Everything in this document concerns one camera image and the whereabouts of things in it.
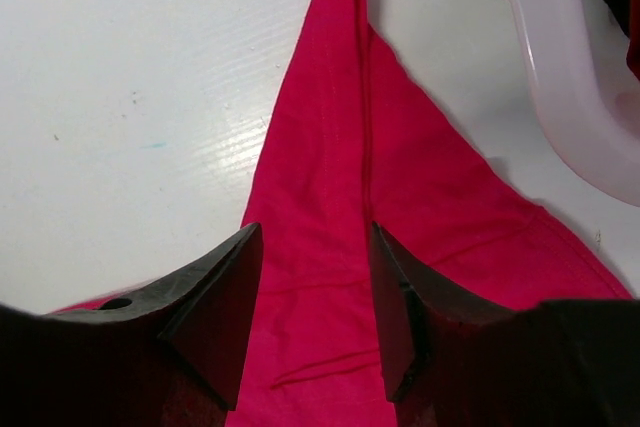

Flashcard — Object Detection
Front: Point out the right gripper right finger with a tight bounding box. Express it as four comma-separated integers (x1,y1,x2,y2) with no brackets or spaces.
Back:
369,225,639,426

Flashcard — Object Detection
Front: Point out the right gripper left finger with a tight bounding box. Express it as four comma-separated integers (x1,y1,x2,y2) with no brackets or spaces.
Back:
1,223,263,426

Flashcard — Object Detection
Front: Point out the red t-shirt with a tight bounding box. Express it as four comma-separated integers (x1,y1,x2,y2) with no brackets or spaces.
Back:
49,0,634,427
626,35,640,80

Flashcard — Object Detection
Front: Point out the white plastic basket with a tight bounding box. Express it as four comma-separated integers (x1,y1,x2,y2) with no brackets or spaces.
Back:
507,0,639,205

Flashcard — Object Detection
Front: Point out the rolled red t-shirt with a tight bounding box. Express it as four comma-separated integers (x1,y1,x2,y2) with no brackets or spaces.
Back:
626,35,640,80

